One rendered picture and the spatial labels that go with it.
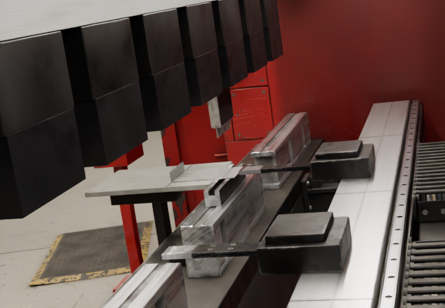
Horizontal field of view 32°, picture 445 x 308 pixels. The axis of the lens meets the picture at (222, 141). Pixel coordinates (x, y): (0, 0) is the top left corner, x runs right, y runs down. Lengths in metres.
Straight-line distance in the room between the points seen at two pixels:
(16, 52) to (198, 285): 0.69
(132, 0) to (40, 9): 0.26
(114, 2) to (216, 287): 0.55
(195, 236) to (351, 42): 1.13
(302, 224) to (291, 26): 1.36
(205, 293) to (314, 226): 0.32
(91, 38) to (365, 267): 0.45
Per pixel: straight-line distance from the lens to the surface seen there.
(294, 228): 1.06
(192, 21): 1.31
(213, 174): 1.57
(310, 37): 2.37
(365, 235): 1.16
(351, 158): 1.47
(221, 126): 1.52
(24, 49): 0.80
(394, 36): 2.34
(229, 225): 1.45
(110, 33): 0.99
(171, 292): 1.16
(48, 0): 0.86
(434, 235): 1.10
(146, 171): 1.69
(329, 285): 1.00
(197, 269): 1.39
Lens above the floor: 1.36
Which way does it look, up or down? 11 degrees down
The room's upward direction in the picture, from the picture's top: 8 degrees counter-clockwise
